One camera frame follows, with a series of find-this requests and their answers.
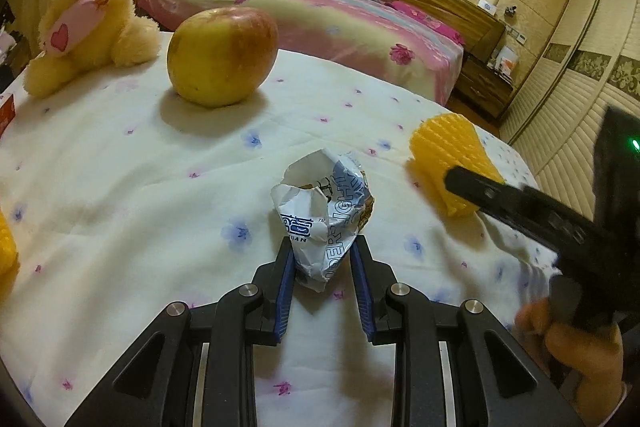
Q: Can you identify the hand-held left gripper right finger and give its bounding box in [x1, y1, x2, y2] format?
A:
[350, 238, 586, 427]

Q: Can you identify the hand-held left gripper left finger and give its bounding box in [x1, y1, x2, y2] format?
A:
[65, 238, 297, 427]

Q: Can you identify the wooden headboard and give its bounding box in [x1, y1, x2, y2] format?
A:
[319, 0, 507, 58]

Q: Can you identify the white wrapper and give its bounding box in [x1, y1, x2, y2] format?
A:
[270, 148, 376, 294]

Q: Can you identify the wooden nightstand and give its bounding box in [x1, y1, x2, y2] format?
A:
[451, 53, 517, 124]

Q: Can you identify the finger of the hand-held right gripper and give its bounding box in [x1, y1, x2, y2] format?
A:
[445, 164, 567, 254]

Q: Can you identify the red box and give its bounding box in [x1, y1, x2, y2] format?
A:
[0, 93, 17, 138]

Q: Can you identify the cream louvered wardrobe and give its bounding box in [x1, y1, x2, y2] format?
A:
[499, 0, 640, 219]

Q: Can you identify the person's right hand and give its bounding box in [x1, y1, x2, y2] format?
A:
[515, 298, 626, 401]

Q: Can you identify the yellow foam fruit net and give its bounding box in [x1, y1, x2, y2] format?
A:
[408, 114, 507, 221]
[0, 206, 22, 304]

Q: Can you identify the yellow-red apple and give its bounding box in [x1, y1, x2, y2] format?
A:
[166, 6, 280, 109]

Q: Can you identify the cream teddy bear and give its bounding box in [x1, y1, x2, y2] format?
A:
[23, 0, 162, 99]

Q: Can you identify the bed with pink floral sheet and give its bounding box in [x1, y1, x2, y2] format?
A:
[134, 0, 467, 106]

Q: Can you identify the pink floral pillow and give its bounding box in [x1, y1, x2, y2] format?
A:
[391, 0, 467, 48]

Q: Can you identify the white flower-dotted blanket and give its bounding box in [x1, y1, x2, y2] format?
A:
[0, 28, 553, 427]

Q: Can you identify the white and orange box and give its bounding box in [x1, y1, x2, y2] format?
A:
[486, 44, 520, 84]

